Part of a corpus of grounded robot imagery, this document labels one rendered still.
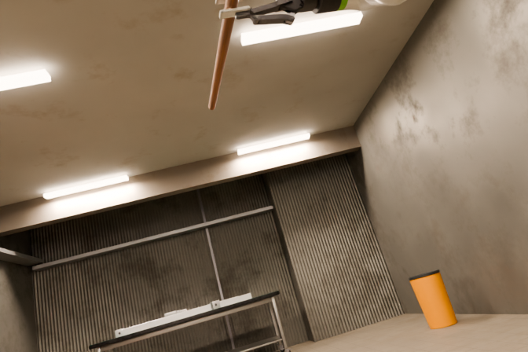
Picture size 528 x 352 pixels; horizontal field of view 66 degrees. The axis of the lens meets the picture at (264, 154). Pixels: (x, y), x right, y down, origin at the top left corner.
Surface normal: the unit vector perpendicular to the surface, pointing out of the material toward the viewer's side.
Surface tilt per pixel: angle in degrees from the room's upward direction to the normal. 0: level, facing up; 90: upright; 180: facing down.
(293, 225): 90
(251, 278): 90
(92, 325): 90
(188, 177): 90
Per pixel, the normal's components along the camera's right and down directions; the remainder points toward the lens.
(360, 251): 0.07, -0.36
